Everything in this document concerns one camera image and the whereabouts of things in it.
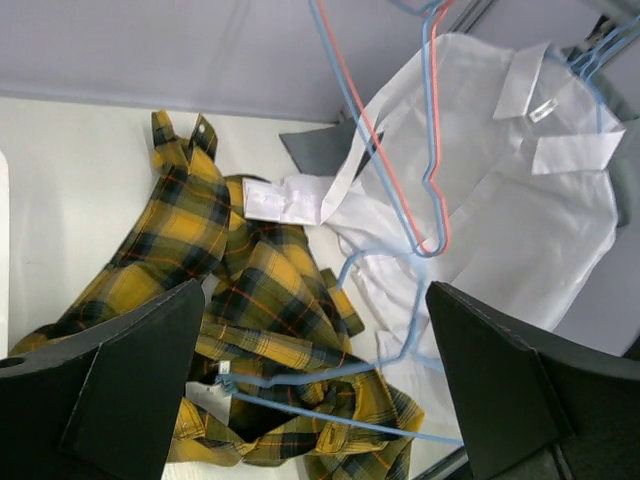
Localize light blue wire hangers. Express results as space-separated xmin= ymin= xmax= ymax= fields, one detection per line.
xmin=528 ymin=16 xmax=639 ymax=136

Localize white shirt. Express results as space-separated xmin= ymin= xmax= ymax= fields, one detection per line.
xmin=242 ymin=32 xmax=629 ymax=441

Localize light blue wire hanger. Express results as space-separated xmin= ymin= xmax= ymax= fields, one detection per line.
xmin=214 ymin=247 xmax=466 ymax=447
xmin=309 ymin=1 xmax=449 ymax=258

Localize grey garment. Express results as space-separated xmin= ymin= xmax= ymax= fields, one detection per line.
xmin=280 ymin=73 xmax=639 ymax=228

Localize yellow black plaid shirt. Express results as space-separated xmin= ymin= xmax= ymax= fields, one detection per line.
xmin=14 ymin=111 xmax=424 ymax=479

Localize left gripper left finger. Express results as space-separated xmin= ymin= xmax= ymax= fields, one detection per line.
xmin=1 ymin=280 xmax=204 ymax=479

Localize pink wire hanger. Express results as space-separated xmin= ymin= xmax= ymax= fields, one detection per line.
xmin=314 ymin=0 xmax=459 ymax=254

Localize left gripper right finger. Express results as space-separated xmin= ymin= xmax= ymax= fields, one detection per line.
xmin=425 ymin=282 xmax=639 ymax=479

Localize right aluminium frame post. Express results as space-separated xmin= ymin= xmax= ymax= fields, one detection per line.
xmin=449 ymin=0 xmax=640 ymax=56

